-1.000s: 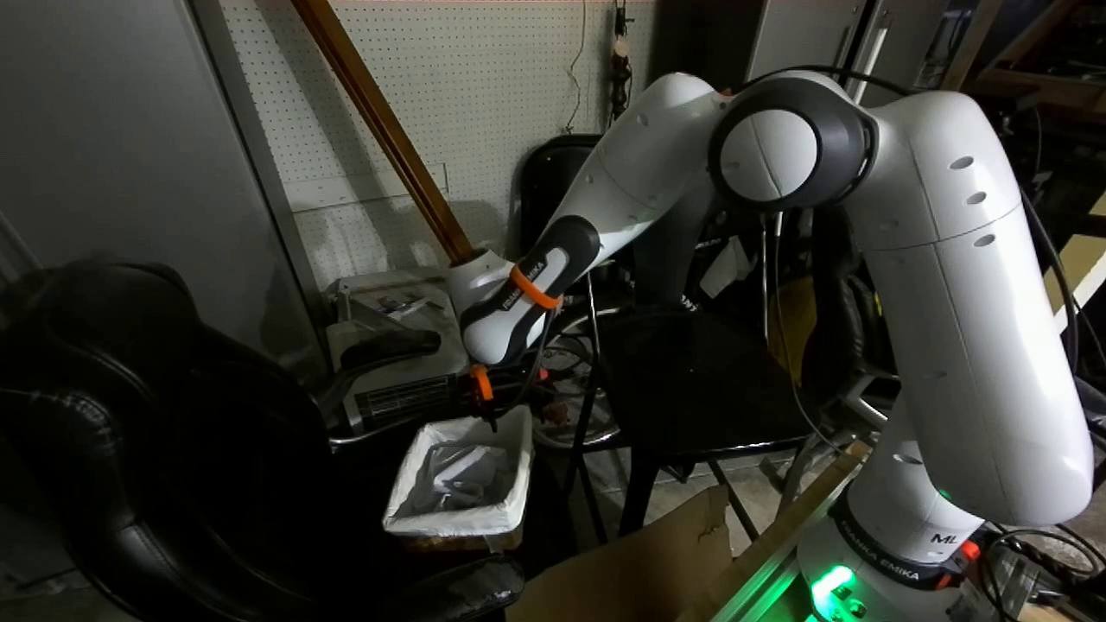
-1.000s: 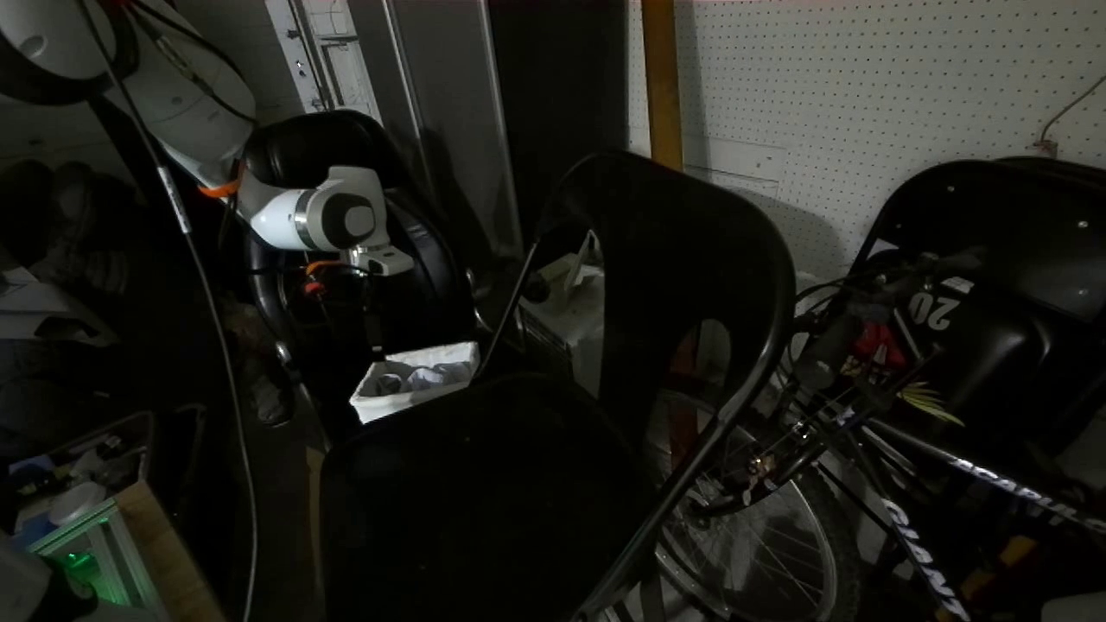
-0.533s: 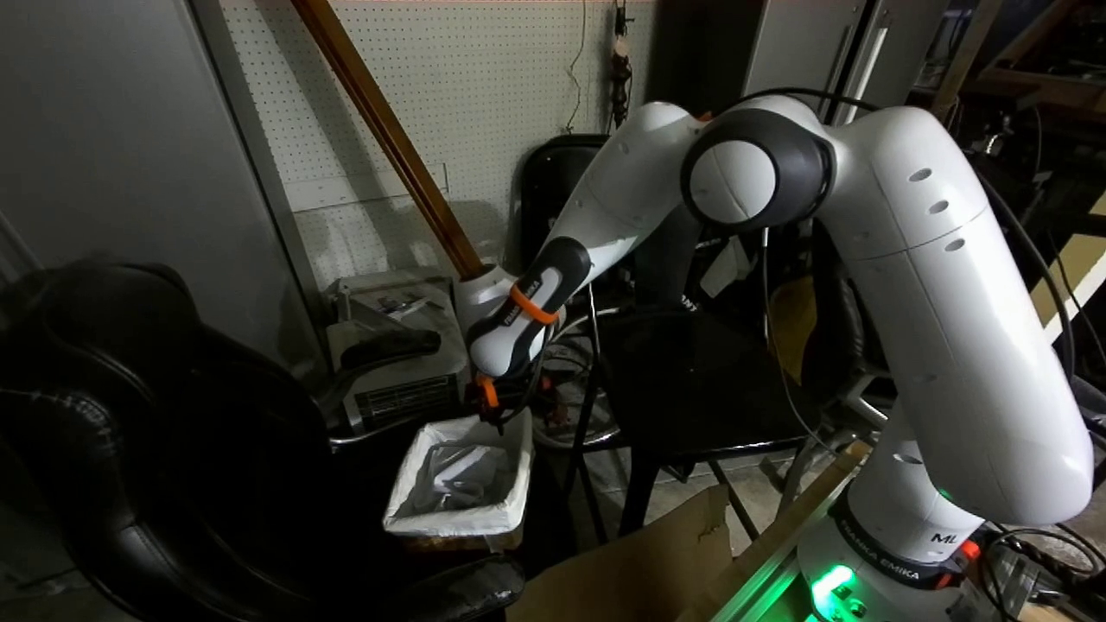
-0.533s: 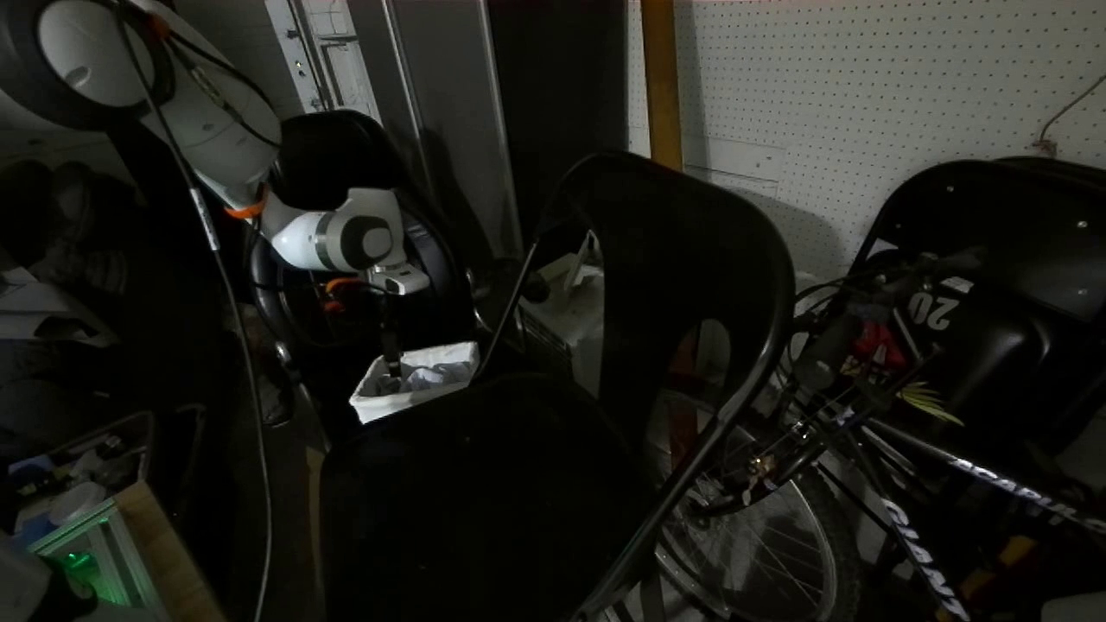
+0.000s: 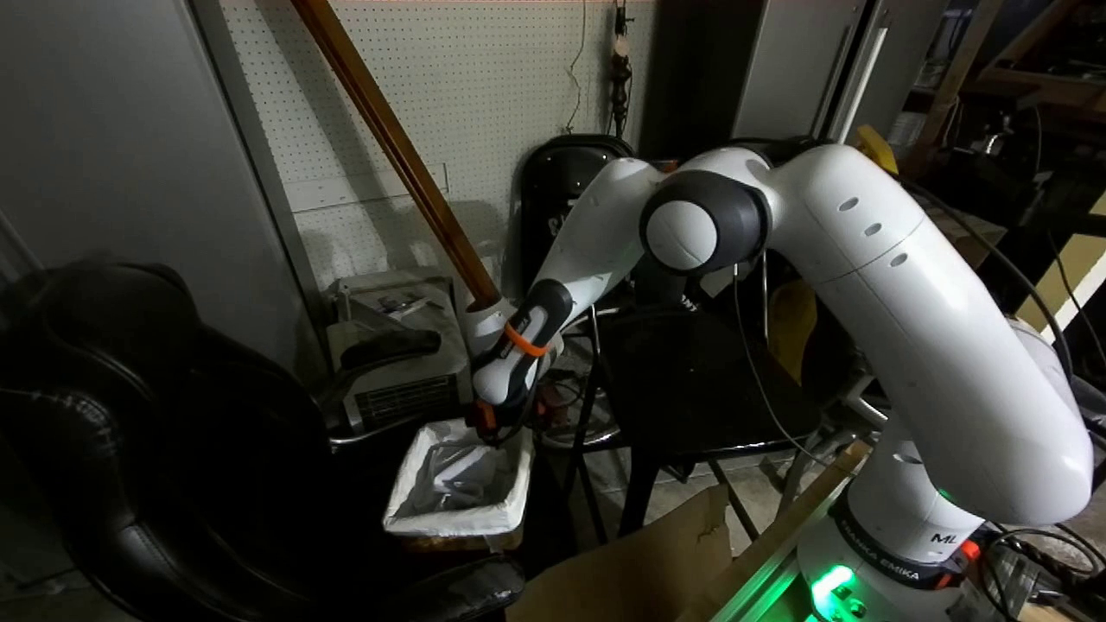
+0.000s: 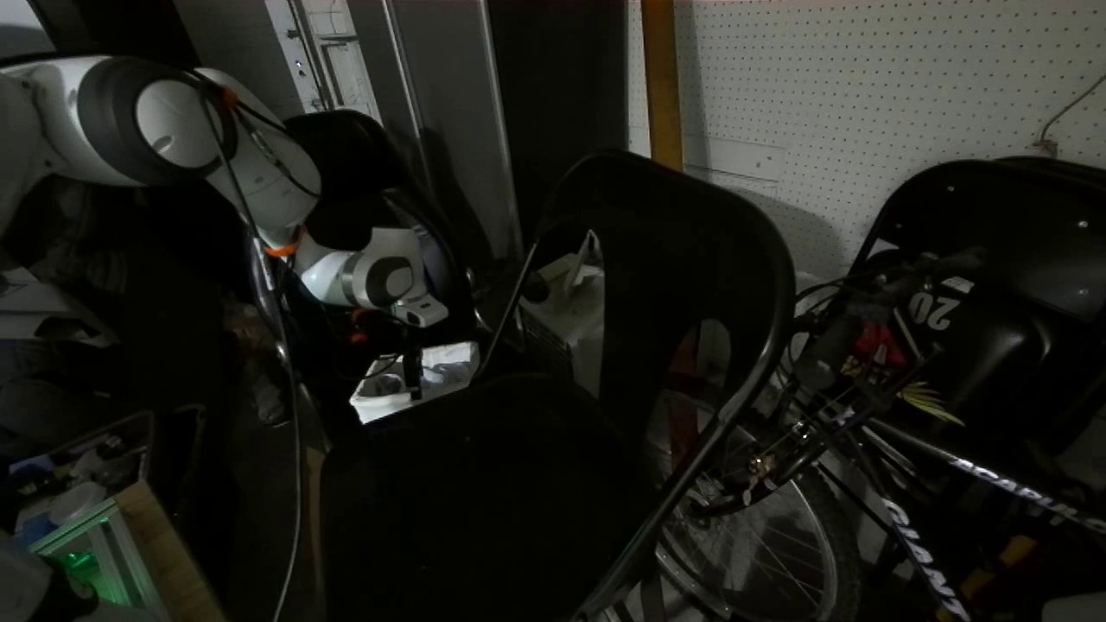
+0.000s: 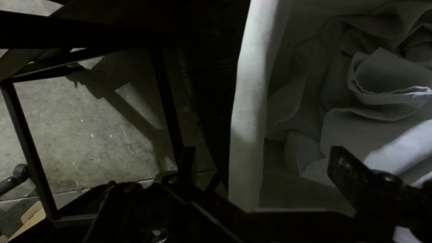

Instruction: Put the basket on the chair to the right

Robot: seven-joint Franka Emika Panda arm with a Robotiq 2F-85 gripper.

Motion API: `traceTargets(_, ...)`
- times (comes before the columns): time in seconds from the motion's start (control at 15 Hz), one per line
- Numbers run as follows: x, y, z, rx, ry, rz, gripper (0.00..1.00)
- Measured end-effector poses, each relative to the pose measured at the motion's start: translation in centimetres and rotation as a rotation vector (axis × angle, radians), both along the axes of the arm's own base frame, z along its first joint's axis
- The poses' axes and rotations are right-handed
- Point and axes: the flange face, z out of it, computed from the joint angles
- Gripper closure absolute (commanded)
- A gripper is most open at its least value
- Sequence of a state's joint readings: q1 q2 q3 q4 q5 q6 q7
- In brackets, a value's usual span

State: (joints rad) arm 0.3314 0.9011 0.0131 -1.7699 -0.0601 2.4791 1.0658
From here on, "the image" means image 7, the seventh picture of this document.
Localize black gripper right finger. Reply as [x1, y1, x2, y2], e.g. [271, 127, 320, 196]
[326, 145, 432, 242]

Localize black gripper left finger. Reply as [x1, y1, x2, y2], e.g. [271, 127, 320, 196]
[82, 178, 247, 243]

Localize black plastic chair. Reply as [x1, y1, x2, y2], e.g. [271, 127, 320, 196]
[0, 0, 254, 227]

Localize grey crumpled cloth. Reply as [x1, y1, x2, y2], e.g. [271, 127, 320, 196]
[264, 0, 432, 218]

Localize brown cardboard box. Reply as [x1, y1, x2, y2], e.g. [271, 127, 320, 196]
[8, 200, 48, 242]

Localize black round tube end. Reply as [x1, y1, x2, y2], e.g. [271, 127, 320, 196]
[0, 162, 31, 197]

